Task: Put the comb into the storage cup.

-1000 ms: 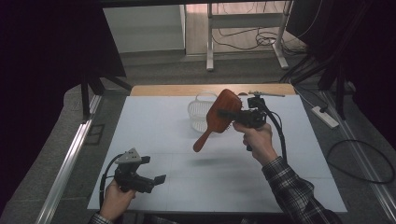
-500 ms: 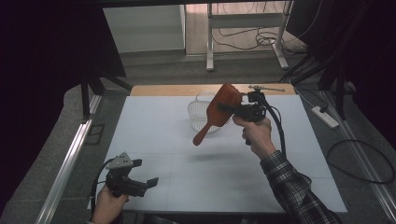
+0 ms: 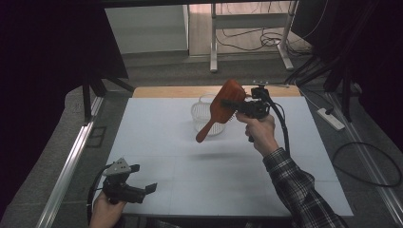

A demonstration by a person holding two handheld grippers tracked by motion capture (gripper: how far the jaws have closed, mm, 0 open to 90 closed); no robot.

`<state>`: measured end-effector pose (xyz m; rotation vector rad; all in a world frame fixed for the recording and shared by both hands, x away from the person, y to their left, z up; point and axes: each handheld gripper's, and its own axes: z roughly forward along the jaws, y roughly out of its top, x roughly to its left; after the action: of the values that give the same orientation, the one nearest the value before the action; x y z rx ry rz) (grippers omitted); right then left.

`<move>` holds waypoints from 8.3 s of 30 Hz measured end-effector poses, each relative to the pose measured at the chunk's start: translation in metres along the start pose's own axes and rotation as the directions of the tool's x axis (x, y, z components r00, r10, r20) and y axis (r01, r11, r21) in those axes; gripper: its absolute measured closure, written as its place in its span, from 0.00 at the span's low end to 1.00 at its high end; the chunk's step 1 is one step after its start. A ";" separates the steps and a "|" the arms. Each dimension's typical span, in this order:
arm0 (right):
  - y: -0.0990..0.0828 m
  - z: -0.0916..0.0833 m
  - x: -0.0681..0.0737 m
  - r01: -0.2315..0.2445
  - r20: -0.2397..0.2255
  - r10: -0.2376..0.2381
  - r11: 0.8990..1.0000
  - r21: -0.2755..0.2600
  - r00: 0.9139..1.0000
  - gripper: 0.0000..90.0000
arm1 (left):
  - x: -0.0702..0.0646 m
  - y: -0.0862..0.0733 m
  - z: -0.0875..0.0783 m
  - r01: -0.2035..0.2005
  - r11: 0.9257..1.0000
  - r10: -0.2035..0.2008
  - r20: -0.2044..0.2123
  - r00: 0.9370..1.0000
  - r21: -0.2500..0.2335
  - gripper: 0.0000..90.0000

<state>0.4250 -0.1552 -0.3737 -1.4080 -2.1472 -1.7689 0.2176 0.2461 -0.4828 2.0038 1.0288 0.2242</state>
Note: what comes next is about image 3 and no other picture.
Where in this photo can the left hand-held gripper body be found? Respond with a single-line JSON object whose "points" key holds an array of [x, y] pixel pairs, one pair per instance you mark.
{"points": [[118, 186]]}

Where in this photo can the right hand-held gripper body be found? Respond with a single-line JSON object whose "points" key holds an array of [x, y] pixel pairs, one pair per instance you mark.
{"points": [[258, 106]]}

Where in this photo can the brown wooden hairbrush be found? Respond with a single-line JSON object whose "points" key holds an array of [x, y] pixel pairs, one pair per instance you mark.
{"points": [[226, 95]]}

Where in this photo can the white plastic mesh basket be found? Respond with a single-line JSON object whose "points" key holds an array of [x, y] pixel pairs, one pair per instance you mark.
{"points": [[201, 114]]}

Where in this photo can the person's right hand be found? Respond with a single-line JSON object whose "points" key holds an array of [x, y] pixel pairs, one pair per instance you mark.
{"points": [[261, 133]]}

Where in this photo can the person's left hand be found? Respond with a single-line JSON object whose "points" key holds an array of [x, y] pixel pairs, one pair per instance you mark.
{"points": [[106, 213]]}

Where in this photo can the white table cover sheet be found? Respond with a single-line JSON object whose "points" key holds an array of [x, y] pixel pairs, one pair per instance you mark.
{"points": [[190, 177]]}

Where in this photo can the black plug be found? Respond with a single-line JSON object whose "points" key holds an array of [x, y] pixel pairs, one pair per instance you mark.
{"points": [[329, 110]]}

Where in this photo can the white power strip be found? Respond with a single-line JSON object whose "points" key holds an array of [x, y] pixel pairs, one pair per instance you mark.
{"points": [[331, 120]]}

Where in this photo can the black metal stand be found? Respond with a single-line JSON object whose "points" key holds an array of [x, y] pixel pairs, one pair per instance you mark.
{"points": [[347, 98], [86, 101]]}

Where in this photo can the white cabinet panel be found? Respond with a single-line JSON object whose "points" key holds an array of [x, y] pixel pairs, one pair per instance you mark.
{"points": [[145, 28]]}

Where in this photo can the black curtain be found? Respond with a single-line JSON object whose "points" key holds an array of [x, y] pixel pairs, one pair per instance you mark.
{"points": [[377, 63], [47, 63]]}

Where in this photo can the aluminium rail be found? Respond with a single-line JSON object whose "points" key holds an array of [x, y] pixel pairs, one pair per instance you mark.
{"points": [[364, 152], [68, 171]]}

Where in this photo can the white metal desk frame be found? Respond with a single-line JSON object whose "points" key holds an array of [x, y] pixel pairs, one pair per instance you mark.
{"points": [[247, 21]]}

